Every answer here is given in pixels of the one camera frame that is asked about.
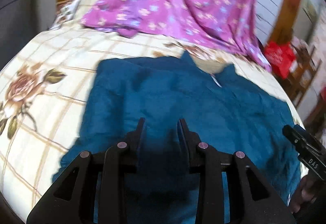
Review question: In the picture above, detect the teal blue puffer jacket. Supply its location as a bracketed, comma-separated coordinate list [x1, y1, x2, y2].
[60, 53, 300, 223]

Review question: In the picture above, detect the person's right hand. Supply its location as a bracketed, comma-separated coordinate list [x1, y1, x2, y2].
[289, 172, 324, 213]

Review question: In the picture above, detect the red plastic bag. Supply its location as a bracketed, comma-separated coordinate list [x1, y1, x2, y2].
[264, 41, 296, 79]

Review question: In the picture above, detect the cream rose-print bed cover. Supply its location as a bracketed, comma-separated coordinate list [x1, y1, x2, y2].
[1, 0, 289, 223]

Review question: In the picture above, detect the purple floral bed sheet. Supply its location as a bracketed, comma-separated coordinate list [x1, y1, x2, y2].
[81, 0, 271, 70]

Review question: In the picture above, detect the grey refrigerator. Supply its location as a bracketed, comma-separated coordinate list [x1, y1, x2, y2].
[1, 0, 56, 68]

